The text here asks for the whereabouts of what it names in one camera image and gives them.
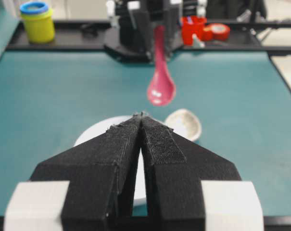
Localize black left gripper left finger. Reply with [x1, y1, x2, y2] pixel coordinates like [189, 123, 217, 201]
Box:
[30, 115, 141, 231]

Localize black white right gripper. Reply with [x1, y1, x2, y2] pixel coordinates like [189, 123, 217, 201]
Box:
[104, 0, 207, 62]

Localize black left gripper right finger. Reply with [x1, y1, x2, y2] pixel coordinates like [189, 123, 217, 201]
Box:
[140, 116, 241, 231]

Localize pink plastic soup spoon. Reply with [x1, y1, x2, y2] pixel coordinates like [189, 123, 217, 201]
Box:
[147, 26, 176, 106]

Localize white round bowl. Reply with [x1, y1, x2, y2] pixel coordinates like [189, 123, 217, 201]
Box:
[74, 115, 146, 207]

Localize speckled ceramic spoon rest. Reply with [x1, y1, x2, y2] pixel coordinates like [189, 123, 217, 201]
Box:
[164, 108, 202, 141]

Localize red plastic cup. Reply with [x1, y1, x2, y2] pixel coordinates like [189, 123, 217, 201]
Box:
[181, 15, 207, 46]

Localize red tape roll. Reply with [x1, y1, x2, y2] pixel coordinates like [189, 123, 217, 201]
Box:
[201, 23, 230, 41]

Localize yellow cup with blue rim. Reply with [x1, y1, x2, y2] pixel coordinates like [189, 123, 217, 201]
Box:
[19, 1, 55, 44]

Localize black frame rail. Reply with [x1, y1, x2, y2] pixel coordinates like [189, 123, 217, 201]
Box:
[6, 20, 291, 62]

